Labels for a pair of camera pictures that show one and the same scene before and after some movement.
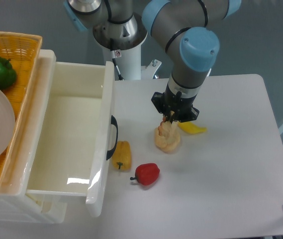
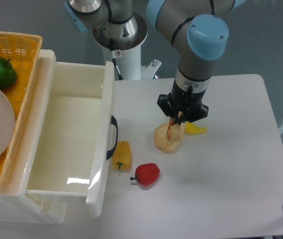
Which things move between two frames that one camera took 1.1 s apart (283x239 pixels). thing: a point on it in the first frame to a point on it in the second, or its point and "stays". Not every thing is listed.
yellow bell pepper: (121, 159) stays
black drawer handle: (113, 122) stays
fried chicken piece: (166, 128) to (173, 131)
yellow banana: (191, 128) stays
